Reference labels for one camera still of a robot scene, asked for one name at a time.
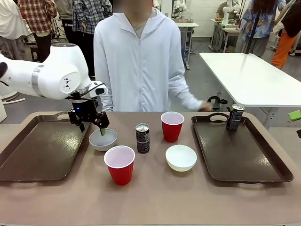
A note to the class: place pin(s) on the person in blue plaid shirt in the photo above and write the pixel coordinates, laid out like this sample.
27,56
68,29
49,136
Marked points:
90,16

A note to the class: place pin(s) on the person's left hand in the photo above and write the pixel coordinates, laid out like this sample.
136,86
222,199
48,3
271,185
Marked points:
207,106

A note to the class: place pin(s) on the white folding table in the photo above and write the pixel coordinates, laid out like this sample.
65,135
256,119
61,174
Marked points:
251,77

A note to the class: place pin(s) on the red plastic cup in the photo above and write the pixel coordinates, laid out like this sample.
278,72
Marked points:
171,131
120,170

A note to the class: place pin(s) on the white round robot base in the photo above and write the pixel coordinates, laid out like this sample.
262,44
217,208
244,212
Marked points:
8,93

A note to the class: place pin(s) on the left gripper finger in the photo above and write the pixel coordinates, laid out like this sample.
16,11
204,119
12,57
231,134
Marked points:
82,127
102,131

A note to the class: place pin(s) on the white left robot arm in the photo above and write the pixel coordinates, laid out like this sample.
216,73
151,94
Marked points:
47,75

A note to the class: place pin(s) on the person's left forearm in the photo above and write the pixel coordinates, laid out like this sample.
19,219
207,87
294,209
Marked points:
185,96

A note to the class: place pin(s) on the pure white bowl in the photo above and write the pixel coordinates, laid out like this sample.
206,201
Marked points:
181,159

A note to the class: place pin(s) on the person in white hoodie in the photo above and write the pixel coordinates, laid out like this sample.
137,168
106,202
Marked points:
138,63

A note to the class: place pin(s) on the person in orange trousers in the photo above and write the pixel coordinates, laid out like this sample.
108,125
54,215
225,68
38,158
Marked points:
285,40

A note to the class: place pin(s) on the person in white shirt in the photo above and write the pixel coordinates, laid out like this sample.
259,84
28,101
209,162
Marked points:
10,26

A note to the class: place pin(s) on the grey-white bowl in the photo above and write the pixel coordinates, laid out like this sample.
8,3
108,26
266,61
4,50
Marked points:
103,142

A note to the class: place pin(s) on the white background desk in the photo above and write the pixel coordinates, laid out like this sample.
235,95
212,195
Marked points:
187,26

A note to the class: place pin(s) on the person in red plaid shirt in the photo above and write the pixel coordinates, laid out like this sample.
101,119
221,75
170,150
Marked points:
35,21

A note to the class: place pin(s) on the black tripod pole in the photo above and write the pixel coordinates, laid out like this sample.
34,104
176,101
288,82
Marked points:
252,30

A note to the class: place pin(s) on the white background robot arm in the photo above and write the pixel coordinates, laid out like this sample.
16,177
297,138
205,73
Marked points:
228,10

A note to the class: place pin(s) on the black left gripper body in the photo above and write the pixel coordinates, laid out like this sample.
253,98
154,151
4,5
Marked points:
90,114

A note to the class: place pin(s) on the white tube on floor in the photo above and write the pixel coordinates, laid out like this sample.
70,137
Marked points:
14,100

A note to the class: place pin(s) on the black stool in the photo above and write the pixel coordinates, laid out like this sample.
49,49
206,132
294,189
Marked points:
34,53

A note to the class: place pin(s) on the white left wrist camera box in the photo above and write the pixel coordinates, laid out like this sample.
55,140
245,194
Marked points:
100,89

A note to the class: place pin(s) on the black drink can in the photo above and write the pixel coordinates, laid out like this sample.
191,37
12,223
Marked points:
234,118
142,141

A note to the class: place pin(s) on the brown plastic tray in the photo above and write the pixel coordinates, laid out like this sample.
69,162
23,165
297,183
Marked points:
40,150
240,153

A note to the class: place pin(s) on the person in floral blue shirt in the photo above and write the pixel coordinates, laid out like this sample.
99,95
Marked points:
261,23

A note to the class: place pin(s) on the person's right forearm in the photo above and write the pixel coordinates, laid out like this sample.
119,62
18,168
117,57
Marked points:
104,102

